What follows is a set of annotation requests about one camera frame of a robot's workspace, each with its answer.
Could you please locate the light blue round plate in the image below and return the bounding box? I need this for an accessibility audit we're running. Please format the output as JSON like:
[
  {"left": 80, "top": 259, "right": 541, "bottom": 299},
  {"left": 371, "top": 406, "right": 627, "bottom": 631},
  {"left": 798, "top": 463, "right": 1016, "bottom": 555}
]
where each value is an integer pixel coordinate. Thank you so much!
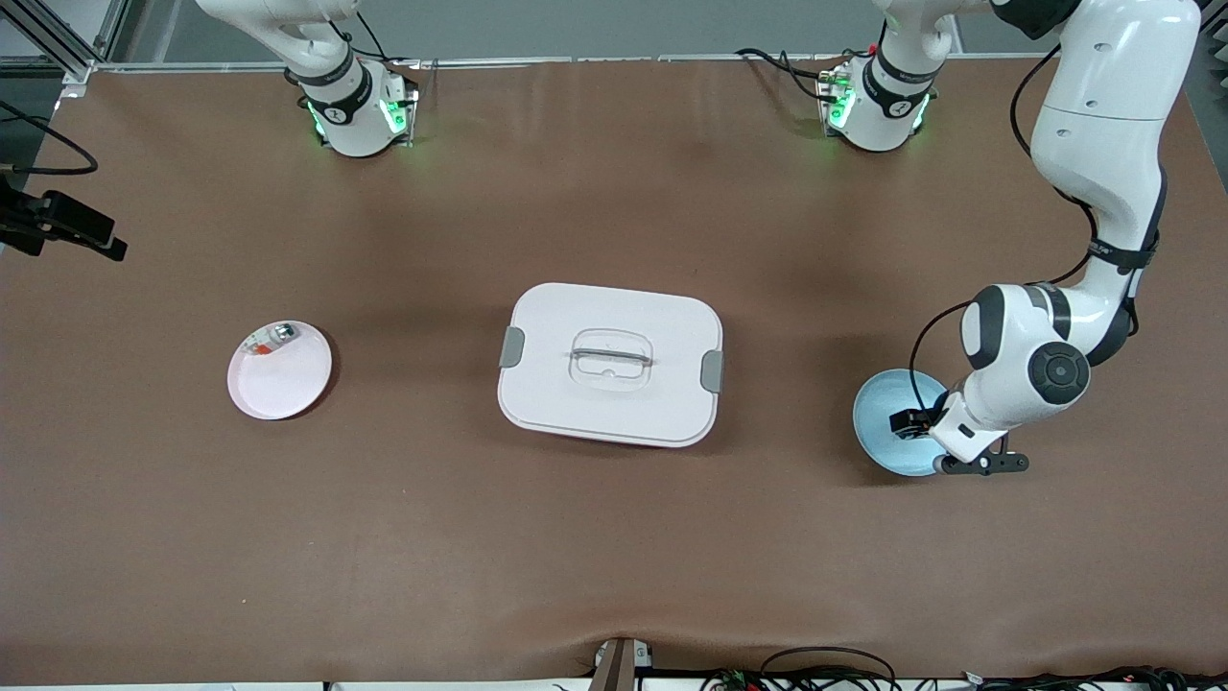
[{"left": 852, "top": 369, "right": 953, "bottom": 478}]

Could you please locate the pink round plate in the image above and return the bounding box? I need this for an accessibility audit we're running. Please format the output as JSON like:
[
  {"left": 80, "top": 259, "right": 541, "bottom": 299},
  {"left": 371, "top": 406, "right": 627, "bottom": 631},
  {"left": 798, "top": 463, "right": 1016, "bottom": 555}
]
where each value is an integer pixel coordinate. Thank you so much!
[{"left": 226, "top": 320, "right": 334, "bottom": 421}]

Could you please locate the white lidded storage box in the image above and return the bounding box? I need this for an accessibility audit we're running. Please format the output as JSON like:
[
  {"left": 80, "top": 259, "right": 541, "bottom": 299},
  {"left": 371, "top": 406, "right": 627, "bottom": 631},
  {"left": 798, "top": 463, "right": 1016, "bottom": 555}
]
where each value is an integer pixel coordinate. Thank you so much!
[{"left": 497, "top": 282, "right": 724, "bottom": 449}]

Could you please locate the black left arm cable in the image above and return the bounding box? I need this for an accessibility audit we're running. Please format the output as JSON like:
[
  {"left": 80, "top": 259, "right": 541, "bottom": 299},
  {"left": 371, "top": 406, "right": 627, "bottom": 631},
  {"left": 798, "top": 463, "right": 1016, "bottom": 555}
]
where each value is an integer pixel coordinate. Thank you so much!
[{"left": 909, "top": 43, "right": 1099, "bottom": 414}]

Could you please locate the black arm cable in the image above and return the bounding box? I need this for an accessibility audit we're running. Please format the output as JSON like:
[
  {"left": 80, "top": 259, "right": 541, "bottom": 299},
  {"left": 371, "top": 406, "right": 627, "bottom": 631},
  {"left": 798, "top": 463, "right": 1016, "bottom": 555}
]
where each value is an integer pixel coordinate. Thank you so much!
[
  {"left": 0, "top": 101, "right": 98, "bottom": 178},
  {"left": 909, "top": 43, "right": 1099, "bottom": 414}
]

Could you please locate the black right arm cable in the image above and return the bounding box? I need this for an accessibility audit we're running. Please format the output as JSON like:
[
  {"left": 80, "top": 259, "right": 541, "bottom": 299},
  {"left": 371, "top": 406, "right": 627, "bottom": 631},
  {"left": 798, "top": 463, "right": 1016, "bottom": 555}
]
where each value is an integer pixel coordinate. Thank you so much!
[{"left": 0, "top": 101, "right": 98, "bottom": 178}]

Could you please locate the aluminium frame profile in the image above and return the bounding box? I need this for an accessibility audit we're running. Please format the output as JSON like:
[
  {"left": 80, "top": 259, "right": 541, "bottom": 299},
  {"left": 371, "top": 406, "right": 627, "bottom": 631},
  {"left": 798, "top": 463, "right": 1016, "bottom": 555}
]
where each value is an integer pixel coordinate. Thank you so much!
[{"left": 0, "top": 0, "right": 130, "bottom": 85}]

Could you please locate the black looped cable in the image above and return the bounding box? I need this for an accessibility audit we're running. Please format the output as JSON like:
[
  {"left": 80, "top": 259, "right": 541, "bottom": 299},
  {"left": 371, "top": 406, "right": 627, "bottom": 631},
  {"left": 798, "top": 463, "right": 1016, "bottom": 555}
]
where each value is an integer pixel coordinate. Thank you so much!
[{"left": 760, "top": 646, "right": 898, "bottom": 691}]

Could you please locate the black cable bundle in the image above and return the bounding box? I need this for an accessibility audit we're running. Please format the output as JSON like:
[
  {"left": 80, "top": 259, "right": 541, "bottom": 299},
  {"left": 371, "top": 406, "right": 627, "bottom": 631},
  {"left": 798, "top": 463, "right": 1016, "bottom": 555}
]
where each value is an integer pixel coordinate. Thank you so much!
[{"left": 959, "top": 665, "right": 1228, "bottom": 691}]

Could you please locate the black base power cable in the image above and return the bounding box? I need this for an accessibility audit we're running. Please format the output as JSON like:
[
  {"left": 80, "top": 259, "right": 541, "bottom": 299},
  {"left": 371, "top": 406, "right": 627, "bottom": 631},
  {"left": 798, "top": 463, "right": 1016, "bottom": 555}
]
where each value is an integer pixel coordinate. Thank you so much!
[{"left": 736, "top": 46, "right": 845, "bottom": 102}]

